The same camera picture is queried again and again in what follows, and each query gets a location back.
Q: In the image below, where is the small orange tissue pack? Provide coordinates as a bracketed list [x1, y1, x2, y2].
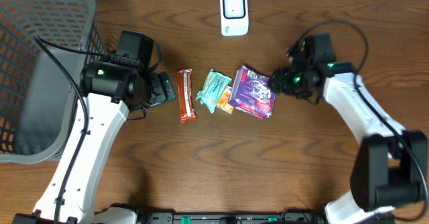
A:
[217, 86, 234, 114]

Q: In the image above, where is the grey plastic basket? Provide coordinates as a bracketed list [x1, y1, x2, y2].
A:
[1, 0, 106, 164]

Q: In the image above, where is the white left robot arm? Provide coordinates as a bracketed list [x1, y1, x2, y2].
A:
[13, 61, 175, 223]

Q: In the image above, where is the purple noodle packet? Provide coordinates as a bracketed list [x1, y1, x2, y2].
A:
[229, 66, 275, 119]

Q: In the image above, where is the orange snack bar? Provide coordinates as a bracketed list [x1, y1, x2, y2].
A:
[176, 68, 197, 124]

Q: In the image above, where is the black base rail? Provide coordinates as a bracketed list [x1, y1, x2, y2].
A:
[93, 211, 326, 224]

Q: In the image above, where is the white barcode scanner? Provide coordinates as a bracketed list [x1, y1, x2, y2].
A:
[219, 0, 249, 37]

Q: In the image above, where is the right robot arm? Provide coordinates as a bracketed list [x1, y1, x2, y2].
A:
[269, 34, 428, 223]

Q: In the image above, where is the teal wet wipes pack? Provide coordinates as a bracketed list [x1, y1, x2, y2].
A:
[196, 68, 232, 113]

